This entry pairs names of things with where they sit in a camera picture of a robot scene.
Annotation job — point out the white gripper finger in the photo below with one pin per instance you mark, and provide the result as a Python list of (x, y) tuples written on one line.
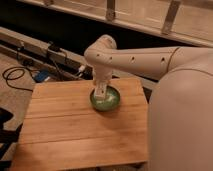
[(96, 90), (108, 92)]

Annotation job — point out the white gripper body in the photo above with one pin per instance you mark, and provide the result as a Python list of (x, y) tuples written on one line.
[(101, 75)]

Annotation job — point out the white plastic bottle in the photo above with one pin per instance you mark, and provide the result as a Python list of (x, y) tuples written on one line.
[(102, 91)]

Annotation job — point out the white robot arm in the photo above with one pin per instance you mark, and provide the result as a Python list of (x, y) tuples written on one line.
[(180, 111)]

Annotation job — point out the green ceramic bowl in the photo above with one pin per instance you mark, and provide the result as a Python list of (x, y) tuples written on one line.
[(106, 104)]

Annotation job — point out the blue box on floor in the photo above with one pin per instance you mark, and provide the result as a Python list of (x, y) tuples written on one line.
[(41, 76)]

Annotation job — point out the metal floor rail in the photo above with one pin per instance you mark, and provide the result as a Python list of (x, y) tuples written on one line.
[(39, 47)]

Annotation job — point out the wooden window frame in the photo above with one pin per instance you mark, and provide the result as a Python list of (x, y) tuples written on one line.
[(188, 21)]

